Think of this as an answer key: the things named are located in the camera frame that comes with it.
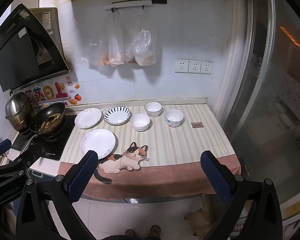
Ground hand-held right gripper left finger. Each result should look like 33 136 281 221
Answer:
16 150 99 240

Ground black range hood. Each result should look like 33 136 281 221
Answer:
0 3 72 93

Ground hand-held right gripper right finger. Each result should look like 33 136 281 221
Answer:
200 150 283 240

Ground striped cat print tablecloth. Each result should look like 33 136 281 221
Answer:
57 102 242 202

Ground black wok with food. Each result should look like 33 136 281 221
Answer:
20 102 66 155

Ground white wall socket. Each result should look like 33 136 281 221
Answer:
175 59 189 73
201 60 213 75
188 60 202 74

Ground colourful wall decal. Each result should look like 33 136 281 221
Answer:
25 74 82 107

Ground brown cardboard piece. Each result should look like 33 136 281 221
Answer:
185 210 211 239

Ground clear plastic bag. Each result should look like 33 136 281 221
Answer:
81 36 110 67
129 7 157 66
108 12 126 67

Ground white wall hook rail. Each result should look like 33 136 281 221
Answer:
103 0 152 12

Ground dotted blue rim bowl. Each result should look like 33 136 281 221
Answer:
164 109 184 128

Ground stainless steel pot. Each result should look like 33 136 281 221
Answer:
5 92 34 132

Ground blue striped plate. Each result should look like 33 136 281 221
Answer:
104 106 131 125

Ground plain white bowl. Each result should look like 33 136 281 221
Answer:
130 113 150 131

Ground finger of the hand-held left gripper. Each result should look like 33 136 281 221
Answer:
0 139 12 160

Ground large white floral plate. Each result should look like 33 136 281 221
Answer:
80 129 117 159

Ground black induction cooktop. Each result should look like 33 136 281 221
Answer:
12 116 77 161

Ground black rim white bowl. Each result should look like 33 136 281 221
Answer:
144 101 163 118

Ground small white floral plate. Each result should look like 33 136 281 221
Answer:
74 108 102 129

